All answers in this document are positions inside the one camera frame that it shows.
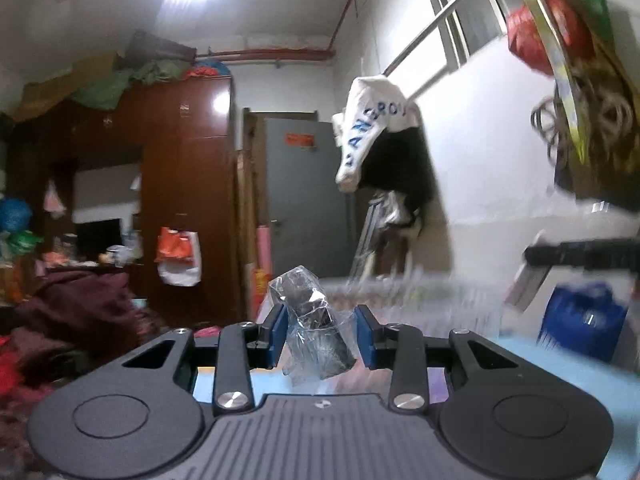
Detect metal rod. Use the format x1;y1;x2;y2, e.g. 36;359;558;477
382;0;507;75

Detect plastic-wrapped black item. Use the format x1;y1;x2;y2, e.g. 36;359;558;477
268;266;357;387

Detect white and black jacket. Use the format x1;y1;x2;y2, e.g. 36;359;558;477
331;75;437;212

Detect grey cardboard box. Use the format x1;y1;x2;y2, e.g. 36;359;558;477
504;259;552;313

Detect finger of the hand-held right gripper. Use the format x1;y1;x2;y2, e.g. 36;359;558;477
522;239;640;272

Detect green cloth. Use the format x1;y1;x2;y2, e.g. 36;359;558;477
70;60;197;112

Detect metal crutches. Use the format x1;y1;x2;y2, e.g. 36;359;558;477
350;195;397;282

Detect pink roll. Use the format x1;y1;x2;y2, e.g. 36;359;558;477
256;225;274;282

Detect dark suitcase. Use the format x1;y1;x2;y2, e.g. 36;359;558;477
125;30;199;69

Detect maroon cloth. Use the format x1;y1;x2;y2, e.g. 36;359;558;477
15;270;152;357

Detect orange and white plastic bag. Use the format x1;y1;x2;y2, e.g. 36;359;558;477
154;226;203;288

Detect clear plastic basket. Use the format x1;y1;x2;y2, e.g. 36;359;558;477
320;274;503;346

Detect yellow-green strap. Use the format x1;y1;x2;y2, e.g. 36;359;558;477
500;0;592;162

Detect blue plastic bag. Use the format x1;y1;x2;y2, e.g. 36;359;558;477
0;197;34;234

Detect red packet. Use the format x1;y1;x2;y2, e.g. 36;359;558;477
252;267;272;307

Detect coiled brown rope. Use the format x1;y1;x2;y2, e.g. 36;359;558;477
531;65;637;162

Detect brown wooden wardrobe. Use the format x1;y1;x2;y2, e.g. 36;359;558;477
10;77;242;322

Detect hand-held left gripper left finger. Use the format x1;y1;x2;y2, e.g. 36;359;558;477
122;305;290;417

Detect red pipe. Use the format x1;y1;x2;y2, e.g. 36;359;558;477
195;0;372;60

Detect olive hanging bag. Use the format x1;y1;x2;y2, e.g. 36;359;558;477
552;0;640;207

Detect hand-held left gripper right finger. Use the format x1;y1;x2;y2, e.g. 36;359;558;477
354;304;522;412

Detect brown cardboard box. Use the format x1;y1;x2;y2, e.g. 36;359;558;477
20;52;119;112

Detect red hanging bag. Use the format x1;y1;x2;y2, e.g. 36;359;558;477
506;0;597;77

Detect grey door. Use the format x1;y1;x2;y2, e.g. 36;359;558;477
265;117;352;279

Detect pink plastic bag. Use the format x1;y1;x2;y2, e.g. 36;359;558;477
42;180;67;219

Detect window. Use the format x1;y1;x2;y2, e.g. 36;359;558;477
427;0;527;74

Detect black monitor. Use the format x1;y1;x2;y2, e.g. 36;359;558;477
75;217;124;262

